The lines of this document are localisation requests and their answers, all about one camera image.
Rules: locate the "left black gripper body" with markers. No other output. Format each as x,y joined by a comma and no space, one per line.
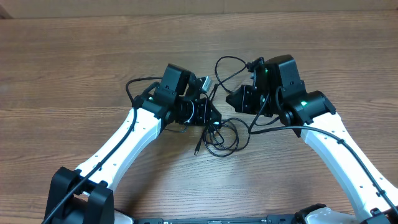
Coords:
201,112

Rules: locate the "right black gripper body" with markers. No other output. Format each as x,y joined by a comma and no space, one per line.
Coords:
261,102

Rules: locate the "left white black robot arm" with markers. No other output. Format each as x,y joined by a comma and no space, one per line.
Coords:
86,194

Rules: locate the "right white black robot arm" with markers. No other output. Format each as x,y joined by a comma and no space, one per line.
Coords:
278,89

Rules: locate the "cardboard backdrop panel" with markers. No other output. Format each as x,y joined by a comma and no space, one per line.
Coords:
32,9

